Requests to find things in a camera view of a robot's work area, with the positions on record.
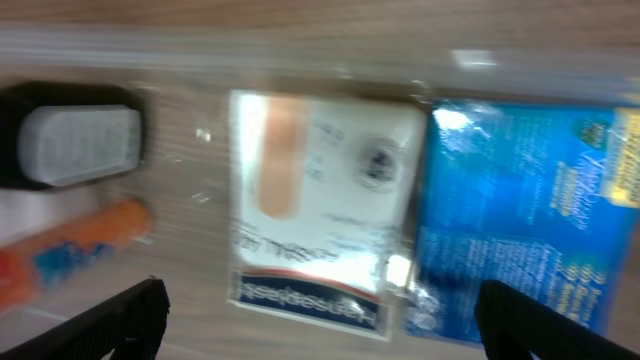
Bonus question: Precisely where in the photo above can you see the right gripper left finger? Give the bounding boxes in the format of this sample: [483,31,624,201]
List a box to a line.
[1,278,170,360]

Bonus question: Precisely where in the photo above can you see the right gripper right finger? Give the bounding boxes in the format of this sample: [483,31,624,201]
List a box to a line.
[475,280,639,360]

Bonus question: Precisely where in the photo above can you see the orange tube white cap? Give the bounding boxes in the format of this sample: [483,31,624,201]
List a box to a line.
[1,199,153,313]

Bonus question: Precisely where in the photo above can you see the blue medicine box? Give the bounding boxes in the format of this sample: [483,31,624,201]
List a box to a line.
[406,99,639,343]

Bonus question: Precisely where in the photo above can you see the black tube white cap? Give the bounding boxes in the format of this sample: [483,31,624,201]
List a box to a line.
[1,81,147,191]

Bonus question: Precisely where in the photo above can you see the clear plastic container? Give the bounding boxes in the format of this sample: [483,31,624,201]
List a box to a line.
[1,23,639,359]

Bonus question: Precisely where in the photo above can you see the white Hansaplast plaster box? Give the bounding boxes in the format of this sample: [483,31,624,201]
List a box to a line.
[229,90,426,339]

